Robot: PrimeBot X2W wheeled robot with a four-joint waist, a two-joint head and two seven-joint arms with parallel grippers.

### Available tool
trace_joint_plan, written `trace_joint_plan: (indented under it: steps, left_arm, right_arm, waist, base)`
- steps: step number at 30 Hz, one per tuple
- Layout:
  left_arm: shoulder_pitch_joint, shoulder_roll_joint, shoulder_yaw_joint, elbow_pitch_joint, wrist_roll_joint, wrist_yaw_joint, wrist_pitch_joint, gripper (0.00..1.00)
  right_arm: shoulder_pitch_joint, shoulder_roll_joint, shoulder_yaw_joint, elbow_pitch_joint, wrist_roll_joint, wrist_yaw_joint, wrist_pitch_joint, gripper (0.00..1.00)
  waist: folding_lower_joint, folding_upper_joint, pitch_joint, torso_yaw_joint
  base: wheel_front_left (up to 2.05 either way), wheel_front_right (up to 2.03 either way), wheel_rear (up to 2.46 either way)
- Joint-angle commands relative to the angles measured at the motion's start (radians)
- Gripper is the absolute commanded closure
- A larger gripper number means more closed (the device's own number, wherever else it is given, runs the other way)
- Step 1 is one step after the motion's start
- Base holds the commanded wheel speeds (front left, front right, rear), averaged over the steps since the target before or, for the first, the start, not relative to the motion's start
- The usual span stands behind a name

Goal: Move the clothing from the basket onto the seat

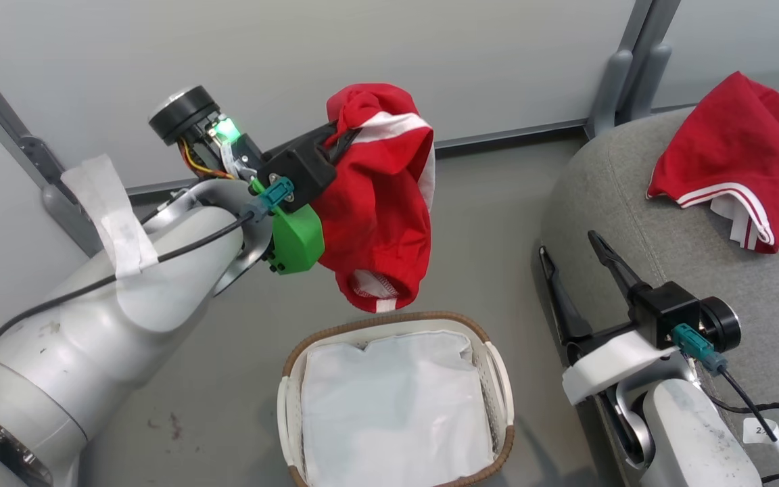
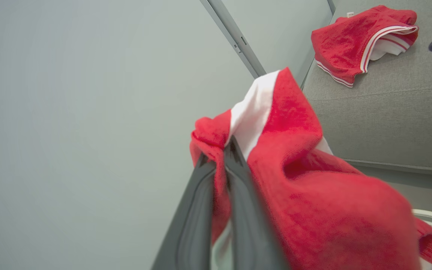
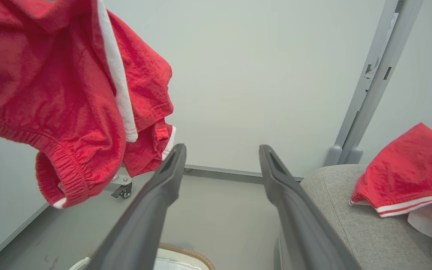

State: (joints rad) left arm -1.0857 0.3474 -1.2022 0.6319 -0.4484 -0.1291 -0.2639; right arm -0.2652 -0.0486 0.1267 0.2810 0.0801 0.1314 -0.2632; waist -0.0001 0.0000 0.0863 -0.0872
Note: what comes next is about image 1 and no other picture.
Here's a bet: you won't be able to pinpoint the white label tag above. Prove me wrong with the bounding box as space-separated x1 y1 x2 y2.
742 417 779 444

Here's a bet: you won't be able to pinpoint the white basket liner cloth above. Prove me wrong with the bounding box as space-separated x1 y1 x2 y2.
300 330 496 487

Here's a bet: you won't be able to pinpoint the grey partition bottom rail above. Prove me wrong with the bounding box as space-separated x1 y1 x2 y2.
126 120 591 198

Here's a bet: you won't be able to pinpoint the wide white partition panel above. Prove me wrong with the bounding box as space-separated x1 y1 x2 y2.
0 0 637 189

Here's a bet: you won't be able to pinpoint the white tape strip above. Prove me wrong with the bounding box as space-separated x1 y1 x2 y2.
60 154 160 279

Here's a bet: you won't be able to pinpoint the grey fabric sofa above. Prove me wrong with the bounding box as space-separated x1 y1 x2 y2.
538 91 779 487

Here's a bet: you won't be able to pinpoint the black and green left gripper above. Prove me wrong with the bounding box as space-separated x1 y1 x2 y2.
149 85 363 275

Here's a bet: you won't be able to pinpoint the orange yellow wire bundle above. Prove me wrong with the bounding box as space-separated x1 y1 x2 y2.
180 139 236 181

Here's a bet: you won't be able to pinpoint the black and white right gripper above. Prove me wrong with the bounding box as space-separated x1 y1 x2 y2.
538 230 742 407

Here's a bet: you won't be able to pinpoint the red garment with white band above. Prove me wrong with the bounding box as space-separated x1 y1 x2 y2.
310 83 436 314

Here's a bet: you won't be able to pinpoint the grey partition post with foot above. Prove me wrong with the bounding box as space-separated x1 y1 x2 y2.
0 37 104 258

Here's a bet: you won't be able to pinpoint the wicker laundry basket white handles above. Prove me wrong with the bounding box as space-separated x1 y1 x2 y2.
277 311 517 487

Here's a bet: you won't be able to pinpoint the red garment with striped trim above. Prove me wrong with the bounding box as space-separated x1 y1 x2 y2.
646 71 779 255

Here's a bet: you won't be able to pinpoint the grey partition foot, right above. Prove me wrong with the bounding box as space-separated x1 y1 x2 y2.
586 0 682 140

